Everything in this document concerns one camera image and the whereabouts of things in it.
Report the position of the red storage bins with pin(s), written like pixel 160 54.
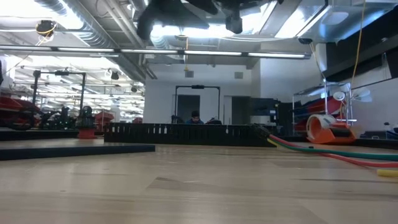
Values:
pixel 15 109
pixel 104 119
pixel 137 120

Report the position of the grey wall vent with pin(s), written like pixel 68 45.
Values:
pixel 189 74
pixel 238 75

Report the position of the black ceiling spotlight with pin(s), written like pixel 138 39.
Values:
pixel 134 89
pixel 115 76

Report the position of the black dome security camera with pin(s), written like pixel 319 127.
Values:
pixel 305 41

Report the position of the red base block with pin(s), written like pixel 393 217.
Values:
pixel 87 134

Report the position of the person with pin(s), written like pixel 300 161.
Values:
pixel 195 114

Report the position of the neighbouring station robot arm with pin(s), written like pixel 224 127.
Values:
pixel 86 119
pixel 214 121
pixel 178 119
pixel 62 119

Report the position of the black duct cover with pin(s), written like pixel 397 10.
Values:
pixel 77 152

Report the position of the black station gantry frame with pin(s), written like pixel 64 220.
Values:
pixel 176 105
pixel 35 93

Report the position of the white desk fan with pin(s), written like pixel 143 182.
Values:
pixel 362 95

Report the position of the black cabinet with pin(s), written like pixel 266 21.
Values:
pixel 264 109

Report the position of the long ceiling light bar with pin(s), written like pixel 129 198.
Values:
pixel 211 53

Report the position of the orange tape dispenser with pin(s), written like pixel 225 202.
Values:
pixel 329 135

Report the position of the metal shelf rack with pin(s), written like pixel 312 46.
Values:
pixel 325 93

